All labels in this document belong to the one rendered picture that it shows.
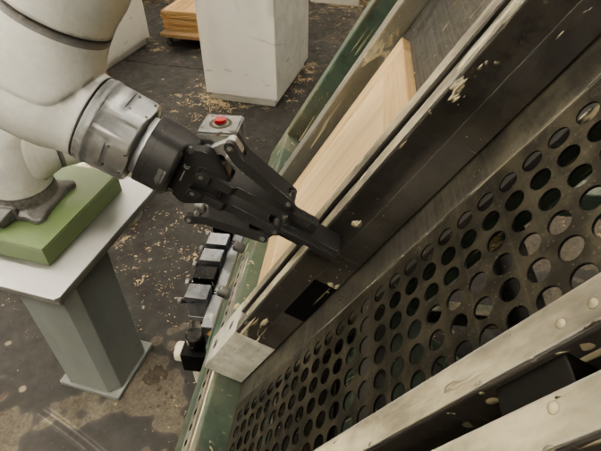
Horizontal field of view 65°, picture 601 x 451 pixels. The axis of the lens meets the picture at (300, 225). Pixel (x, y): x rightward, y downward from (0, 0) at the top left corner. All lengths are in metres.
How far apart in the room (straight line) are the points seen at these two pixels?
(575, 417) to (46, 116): 0.45
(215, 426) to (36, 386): 1.37
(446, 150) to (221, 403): 0.55
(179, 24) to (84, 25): 4.33
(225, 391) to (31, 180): 0.80
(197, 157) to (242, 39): 2.98
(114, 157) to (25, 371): 1.74
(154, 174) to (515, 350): 0.37
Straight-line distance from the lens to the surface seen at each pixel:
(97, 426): 1.93
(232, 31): 3.47
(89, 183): 1.50
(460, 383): 0.26
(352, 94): 1.08
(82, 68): 0.49
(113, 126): 0.49
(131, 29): 4.76
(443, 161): 0.50
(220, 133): 1.40
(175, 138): 0.49
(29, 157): 1.36
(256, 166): 0.49
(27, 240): 1.37
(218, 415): 0.82
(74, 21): 0.47
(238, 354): 0.78
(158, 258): 2.39
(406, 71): 0.80
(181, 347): 1.09
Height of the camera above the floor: 1.61
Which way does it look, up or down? 41 degrees down
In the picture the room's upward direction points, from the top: straight up
